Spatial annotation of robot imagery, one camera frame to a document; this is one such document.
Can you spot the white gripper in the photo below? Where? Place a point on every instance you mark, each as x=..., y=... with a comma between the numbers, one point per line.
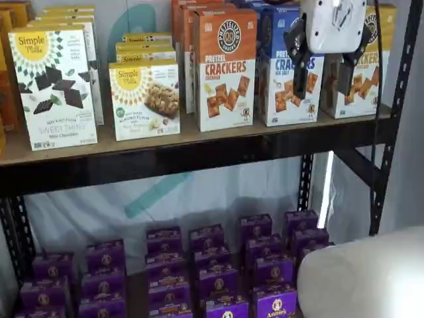
x=326, y=31

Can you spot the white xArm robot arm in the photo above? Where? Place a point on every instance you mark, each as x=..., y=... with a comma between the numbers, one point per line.
x=364, y=278

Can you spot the yellow white pretzel crackers box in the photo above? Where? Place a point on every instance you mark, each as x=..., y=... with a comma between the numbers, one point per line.
x=364, y=96

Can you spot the blue pretzel crackers box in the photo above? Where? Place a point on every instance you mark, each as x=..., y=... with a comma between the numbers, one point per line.
x=281, y=96
x=258, y=20
x=245, y=3

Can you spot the orange cheddar pretzel crackers box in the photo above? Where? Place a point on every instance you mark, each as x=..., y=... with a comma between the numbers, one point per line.
x=177, y=23
x=189, y=66
x=228, y=76

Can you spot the Simple Mills almond bars box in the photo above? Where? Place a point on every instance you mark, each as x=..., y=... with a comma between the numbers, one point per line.
x=145, y=53
x=145, y=106
x=147, y=37

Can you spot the black metal shelf rack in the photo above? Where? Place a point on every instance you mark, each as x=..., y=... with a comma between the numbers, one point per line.
x=165, y=165

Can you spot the wooden shelf board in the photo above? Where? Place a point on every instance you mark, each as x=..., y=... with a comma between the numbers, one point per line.
x=149, y=144

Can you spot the Simple Mills Sweet Thins box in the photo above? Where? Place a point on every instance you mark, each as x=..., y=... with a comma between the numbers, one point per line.
x=96, y=92
x=53, y=99
x=66, y=16
x=69, y=8

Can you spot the orange yellow snack box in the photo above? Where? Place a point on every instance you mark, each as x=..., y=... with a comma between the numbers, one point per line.
x=2, y=99
x=18, y=13
x=10, y=83

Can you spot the white LED light strip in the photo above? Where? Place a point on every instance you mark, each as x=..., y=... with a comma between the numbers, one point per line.
x=326, y=189

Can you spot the white backdrop sheet teal print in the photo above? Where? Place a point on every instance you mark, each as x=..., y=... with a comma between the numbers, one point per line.
x=99, y=212

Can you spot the purple Annie's boxes group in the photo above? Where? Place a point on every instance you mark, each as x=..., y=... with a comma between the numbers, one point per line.
x=136, y=295

